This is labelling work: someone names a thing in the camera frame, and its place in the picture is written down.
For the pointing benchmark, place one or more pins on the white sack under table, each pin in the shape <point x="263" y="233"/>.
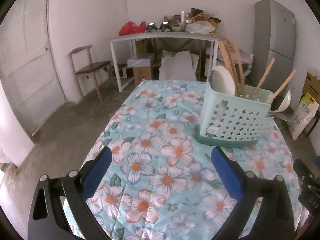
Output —
<point x="178" y="66"/>

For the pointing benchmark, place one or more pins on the mint green utensil basket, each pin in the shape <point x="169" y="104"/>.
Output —
<point x="231" y="121"/>

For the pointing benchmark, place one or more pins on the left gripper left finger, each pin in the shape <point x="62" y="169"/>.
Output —
<point x="47" y="219"/>

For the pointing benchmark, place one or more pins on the white plastic bag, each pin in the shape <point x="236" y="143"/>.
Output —
<point x="201" y="27"/>

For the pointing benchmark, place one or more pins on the cardboard box right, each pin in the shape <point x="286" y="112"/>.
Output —
<point x="312" y="86"/>

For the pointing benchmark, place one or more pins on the cardboard box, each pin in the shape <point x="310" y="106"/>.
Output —
<point x="142" y="73"/>
<point x="312" y="86"/>

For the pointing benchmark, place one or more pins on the white yellow sack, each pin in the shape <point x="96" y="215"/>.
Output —
<point x="302" y="115"/>

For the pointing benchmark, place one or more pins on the floral blue tablecloth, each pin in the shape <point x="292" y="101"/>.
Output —
<point x="161" y="183"/>

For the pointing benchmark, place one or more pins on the wooden chair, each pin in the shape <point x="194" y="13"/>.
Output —
<point x="91" y="69"/>

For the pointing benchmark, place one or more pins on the orange plastic bag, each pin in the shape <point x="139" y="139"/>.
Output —
<point x="204" y="16"/>

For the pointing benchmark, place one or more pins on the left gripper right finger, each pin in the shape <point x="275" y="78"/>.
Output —
<point x="275" y="218"/>

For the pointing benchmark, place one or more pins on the white plastic rice paddle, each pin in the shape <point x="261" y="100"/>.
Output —
<point x="221" y="81"/>

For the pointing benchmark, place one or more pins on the red plastic bag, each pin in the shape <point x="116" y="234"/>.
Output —
<point x="131" y="28"/>

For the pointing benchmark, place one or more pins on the white door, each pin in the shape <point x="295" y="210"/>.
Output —
<point x="28" y="70"/>

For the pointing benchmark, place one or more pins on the grey refrigerator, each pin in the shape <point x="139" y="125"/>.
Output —
<point x="274" y="38"/>

